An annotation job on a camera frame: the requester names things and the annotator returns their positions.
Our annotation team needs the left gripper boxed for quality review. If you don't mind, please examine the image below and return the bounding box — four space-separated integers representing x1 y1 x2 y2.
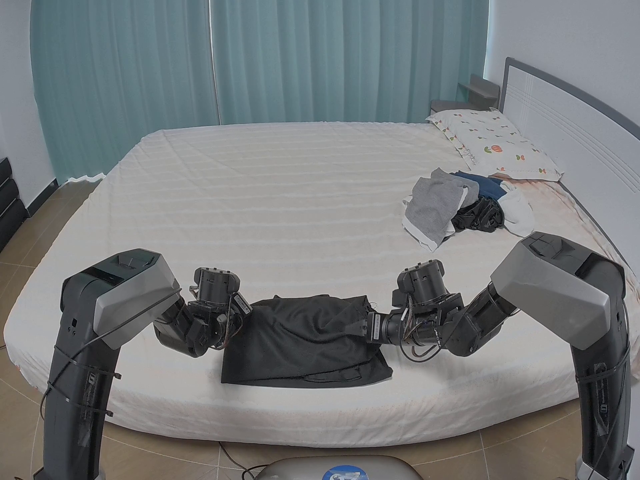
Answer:
220 293 252 341

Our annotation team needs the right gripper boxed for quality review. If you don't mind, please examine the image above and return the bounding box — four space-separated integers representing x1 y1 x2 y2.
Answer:
365 310 405 345

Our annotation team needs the black T-shirt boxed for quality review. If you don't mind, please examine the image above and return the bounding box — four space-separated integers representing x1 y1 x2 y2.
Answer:
221 294 393 388

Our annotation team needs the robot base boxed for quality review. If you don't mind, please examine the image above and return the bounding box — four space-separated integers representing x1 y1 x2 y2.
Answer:
255 455 424 480

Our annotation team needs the bed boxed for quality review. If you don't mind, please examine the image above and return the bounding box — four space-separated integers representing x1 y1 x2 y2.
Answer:
2 57 640 449

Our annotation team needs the grey and white garment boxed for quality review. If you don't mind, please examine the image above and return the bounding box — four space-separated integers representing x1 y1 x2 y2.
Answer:
402 168 480 253

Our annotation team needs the black shiny garment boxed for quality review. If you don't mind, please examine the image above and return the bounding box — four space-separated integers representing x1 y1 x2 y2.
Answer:
452 197 503 233

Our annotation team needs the dark blue garment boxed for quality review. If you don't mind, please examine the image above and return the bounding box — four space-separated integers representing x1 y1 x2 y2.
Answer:
452 170 504 200

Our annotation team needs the white printed pillow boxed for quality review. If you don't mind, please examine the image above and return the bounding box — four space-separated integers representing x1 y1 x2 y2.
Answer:
426 109 565 181

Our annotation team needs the grey bedside table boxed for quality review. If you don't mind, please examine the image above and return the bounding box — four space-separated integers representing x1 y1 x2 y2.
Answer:
430 73 501 115

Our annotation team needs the black chest of drawers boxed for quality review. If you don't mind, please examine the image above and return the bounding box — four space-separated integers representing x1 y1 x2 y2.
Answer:
0 157 27 253

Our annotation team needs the blue-green curtain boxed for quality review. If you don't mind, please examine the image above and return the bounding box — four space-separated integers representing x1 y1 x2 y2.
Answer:
210 0 494 125
31 0 221 183

